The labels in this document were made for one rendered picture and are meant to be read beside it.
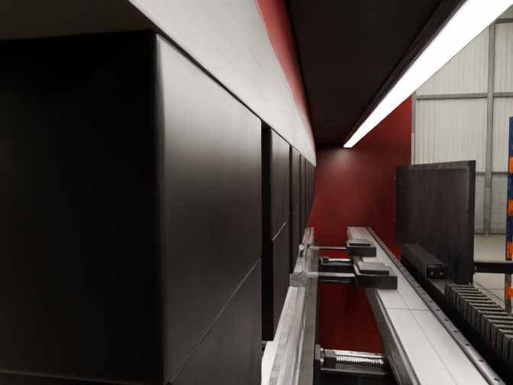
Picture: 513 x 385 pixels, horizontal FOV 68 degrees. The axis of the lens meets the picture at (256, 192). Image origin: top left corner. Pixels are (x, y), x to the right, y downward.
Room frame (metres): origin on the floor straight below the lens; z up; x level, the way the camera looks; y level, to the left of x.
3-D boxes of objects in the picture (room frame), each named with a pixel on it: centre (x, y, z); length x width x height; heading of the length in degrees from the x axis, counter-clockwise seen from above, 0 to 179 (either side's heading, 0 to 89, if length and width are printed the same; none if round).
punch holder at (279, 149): (0.37, 0.02, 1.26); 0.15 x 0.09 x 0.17; 170
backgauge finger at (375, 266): (1.10, -0.27, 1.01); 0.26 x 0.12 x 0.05; 80
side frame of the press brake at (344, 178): (2.45, -0.52, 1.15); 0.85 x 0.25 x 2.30; 80
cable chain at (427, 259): (1.25, -0.54, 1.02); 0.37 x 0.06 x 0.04; 170
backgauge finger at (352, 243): (1.50, -0.34, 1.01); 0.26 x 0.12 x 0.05; 80
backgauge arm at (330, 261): (1.90, -0.64, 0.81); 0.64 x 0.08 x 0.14; 80
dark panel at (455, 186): (1.67, -0.73, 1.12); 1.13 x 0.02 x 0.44; 170
